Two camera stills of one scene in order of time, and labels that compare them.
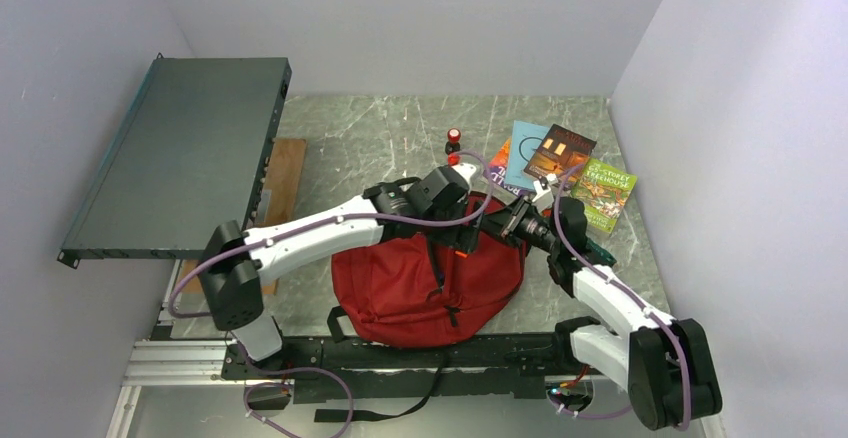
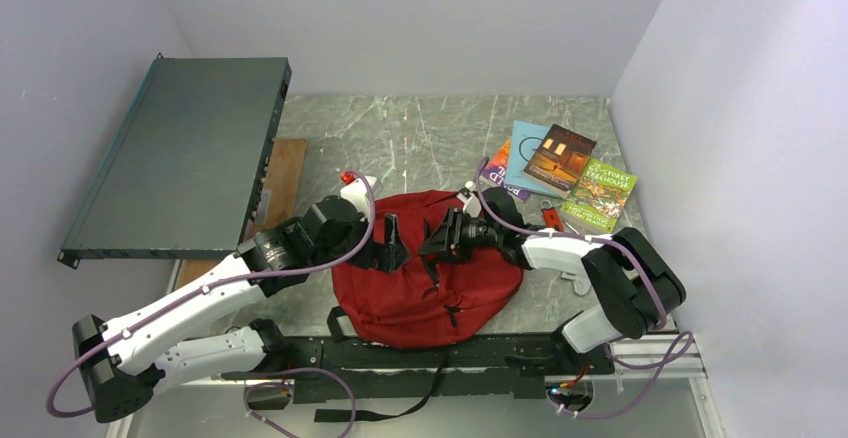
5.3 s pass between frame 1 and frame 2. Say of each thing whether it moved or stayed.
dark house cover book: stayed
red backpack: stayed
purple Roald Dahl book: stayed
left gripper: moved
